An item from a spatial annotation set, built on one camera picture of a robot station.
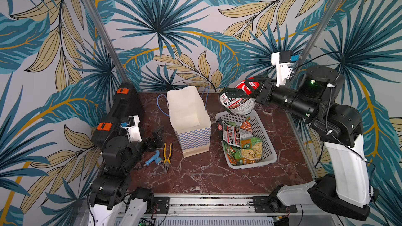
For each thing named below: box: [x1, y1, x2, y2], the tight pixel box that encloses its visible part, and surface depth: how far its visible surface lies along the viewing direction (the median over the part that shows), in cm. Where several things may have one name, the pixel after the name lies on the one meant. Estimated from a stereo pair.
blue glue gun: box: [145, 149, 163, 166], surface depth 87 cm
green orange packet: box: [224, 142, 242, 166], surface depth 83 cm
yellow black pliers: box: [163, 142, 173, 174], surface depth 88 cm
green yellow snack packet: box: [227, 137, 263, 166], surface depth 84 cm
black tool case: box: [91, 82, 145, 150], surface depth 80 cm
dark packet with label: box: [216, 117, 254, 150], surface depth 90 cm
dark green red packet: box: [218, 77, 260, 116], surface depth 54 cm
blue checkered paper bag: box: [166, 85, 212, 158], surface depth 85 cm
